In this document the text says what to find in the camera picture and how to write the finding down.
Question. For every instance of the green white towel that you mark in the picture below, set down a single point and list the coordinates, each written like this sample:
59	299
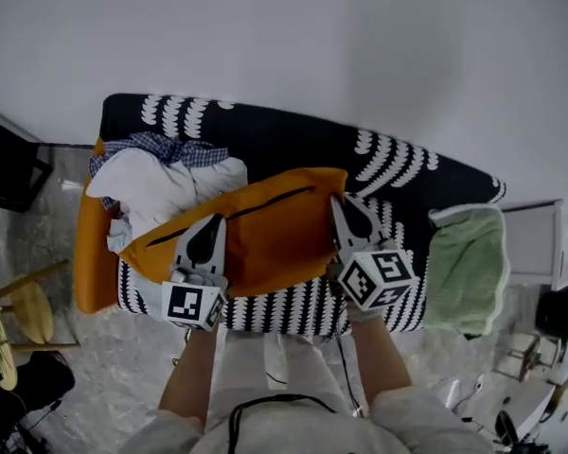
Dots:
468	272

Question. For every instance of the orange sofa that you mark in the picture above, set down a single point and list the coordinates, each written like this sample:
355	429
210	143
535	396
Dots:
92	253

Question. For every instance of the pale blue cloth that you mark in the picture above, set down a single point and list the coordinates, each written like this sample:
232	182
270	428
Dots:
119	237

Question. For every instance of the person's light trousers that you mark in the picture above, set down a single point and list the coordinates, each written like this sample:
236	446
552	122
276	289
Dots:
274	362

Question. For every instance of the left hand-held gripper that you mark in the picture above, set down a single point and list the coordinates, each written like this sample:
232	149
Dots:
189	301

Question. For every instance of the blue checked cloth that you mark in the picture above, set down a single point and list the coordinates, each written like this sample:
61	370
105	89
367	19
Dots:
189	151

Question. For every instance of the black bag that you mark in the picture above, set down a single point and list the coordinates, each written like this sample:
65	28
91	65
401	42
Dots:
38	381

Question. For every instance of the orange cushion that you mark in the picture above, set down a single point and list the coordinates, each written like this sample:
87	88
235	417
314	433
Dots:
274	239

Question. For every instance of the person's right forearm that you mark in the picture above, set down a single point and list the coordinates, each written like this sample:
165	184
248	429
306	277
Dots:
381	362

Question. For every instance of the person's white shirt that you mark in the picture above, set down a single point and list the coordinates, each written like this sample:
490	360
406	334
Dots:
289	428

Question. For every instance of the white wristband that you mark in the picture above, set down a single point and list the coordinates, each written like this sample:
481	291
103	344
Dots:
365	315

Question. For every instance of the white crumpled cloth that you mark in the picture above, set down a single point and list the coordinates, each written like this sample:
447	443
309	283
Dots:
156	182

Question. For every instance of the white cabinet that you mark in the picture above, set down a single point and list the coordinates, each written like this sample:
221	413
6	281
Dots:
535	239

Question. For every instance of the yellow round side table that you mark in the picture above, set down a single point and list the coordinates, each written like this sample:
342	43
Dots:
30	310

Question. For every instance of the person's left forearm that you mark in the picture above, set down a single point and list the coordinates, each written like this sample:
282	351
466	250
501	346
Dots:
194	371

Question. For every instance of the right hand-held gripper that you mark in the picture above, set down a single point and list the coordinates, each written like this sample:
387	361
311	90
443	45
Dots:
378	277

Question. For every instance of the black tower cabinet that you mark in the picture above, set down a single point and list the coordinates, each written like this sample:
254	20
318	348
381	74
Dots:
9	168

